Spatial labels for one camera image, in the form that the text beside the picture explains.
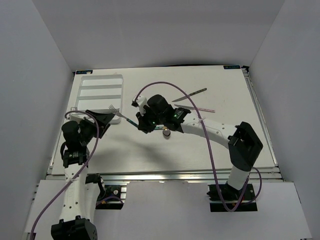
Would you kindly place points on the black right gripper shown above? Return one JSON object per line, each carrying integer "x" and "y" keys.
{"x": 142, "y": 124}

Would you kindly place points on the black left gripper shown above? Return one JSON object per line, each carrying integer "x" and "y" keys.
{"x": 103, "y": 120}

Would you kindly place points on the pink handled spoon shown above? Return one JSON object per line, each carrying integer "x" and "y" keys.
{"x": 166, "y": 133}

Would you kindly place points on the green handled fork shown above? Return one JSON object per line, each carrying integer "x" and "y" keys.
{"x": 119, "y": 114}

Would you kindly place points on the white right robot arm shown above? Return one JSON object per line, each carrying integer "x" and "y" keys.
{"x": 241, "y": 140}

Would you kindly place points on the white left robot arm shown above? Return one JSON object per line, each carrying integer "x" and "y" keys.
{"x": 82, "y": 189}

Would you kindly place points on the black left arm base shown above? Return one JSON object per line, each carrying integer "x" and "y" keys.
{"x": 113, "y": 197}

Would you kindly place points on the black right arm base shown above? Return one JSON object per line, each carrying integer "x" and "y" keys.
{"x": 231, "y": 197}

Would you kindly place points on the white cutlery tray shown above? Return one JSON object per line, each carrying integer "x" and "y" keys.
{"x": 97, "y": 93}

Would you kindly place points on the green handled spoon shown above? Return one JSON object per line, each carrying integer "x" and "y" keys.
{"x": 160, "y": 128}

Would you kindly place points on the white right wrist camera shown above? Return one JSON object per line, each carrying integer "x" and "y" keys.
{"x": 139, "y": 102}

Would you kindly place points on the aluminium table frame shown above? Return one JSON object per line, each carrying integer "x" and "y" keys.
{"x": 231, "y": 93}

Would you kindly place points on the pink handled knife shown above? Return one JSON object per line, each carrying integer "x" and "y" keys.
{"x": 193, "y": 108}

